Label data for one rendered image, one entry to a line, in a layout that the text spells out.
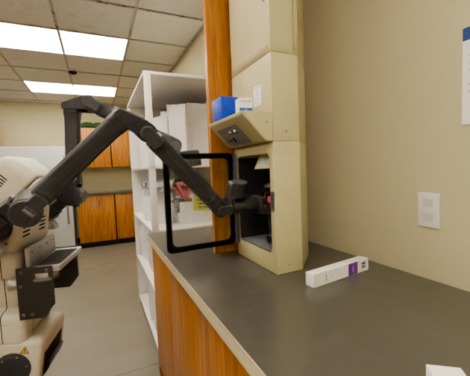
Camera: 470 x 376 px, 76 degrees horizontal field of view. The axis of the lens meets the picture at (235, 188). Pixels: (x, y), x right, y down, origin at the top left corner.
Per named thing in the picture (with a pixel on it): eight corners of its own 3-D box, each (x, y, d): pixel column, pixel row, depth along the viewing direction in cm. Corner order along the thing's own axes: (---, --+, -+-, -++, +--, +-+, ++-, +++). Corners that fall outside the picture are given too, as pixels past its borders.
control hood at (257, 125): (233, 148, 132) (233, 125, 131) (273, 141, 102) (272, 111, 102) (209, 148, 127) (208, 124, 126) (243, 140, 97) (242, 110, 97)
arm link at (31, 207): (121, 94, 88) (126, 96, 80) (154, 127, 96) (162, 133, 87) (7, 202, 85) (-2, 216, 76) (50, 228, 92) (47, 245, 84)
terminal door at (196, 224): (236, 243, 132) (232, 152, 130) (167, 254, 119) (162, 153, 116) (235, 242, 133) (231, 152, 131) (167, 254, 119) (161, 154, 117)
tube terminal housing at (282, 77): (284, 245, 145) (280, 83, 140) (332, 263, 116) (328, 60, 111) (238, 253, 135) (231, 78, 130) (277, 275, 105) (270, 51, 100)
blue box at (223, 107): (234, 124, 128) (233, 102, 127) (245, 120, 119) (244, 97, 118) (212, 123, 124) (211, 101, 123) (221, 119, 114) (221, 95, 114)
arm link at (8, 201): (-5, 207, 82) (-10, 214, 78) (26, 183, 84) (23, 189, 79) (24, 227, 87) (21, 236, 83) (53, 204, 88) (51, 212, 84)
